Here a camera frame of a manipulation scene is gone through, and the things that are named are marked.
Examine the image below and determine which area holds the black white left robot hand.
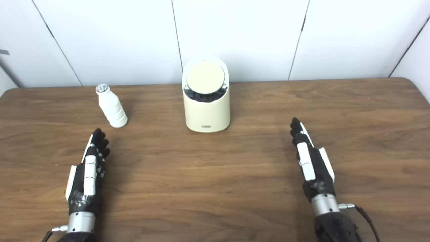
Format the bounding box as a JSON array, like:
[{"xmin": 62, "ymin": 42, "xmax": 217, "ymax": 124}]
[{"xmin": 65, "ymin": 128, "xmax": 111, "ymax": 215}]

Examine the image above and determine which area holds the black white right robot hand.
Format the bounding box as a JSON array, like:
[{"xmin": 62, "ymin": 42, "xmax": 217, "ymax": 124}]
[{"xmin": 290, "ymin": 117, "xmax": 336, "ymax": 202}]

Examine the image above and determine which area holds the small white plastic bottle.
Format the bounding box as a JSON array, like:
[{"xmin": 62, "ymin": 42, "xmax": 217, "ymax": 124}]
[{"xmin": 95, "ymin": 84, "xmax": 128, "ymax": 128}]

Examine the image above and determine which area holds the cream round bin lid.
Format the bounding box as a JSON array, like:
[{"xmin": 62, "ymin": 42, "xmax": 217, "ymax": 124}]
[{"xmin": 186, "ymin": 61, "xmax": 225, "ymax": 94}]

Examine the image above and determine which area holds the cream-colored bin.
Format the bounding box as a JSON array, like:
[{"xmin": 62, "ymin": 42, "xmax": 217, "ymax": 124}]
[{"xmin": 182, "ymin": 56, "xmax": 231, "ymax": 133}]

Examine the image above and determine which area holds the black bin liner bag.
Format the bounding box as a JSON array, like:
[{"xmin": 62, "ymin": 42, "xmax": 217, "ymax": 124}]
[{"xmin": 184, "ymin": 86, "xmax": 228, "ymax": 103}]

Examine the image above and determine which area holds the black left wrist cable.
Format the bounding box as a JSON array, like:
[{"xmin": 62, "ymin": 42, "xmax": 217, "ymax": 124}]
[{"xmin": 42, "ymin": 225, "xmax": 68, "ymax": 242}]

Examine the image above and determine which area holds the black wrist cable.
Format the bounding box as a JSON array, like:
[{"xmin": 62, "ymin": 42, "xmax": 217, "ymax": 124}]
[
  {"xmin": 339, "ymin": 203, "xmax": 381, "ymax": 242},
  {"xmin": 42, "ymin": 225, "xmax": 68, "ymax": 242}
]

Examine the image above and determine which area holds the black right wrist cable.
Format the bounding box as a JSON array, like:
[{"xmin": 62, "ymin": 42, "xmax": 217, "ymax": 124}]
[{"xmin": 339, "ymin": 203, "xmax": 381, "ymax": 242}]

